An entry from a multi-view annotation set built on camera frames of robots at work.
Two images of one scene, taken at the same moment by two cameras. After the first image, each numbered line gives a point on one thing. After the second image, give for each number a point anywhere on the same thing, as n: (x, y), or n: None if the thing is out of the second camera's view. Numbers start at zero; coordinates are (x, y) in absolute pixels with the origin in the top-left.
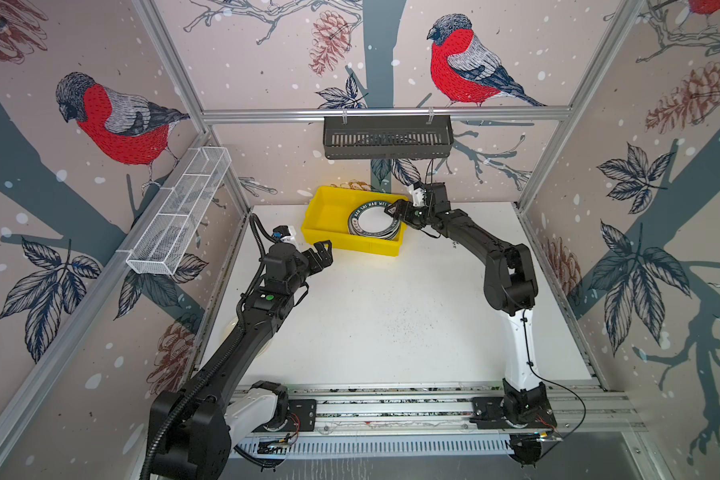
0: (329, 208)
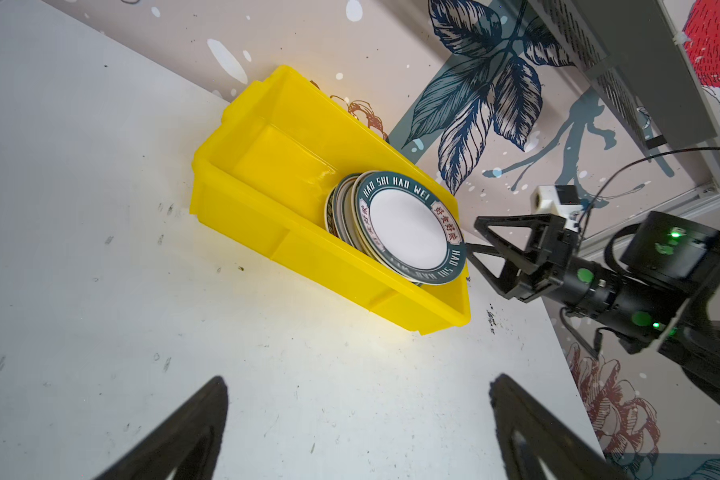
0: (265, 174)
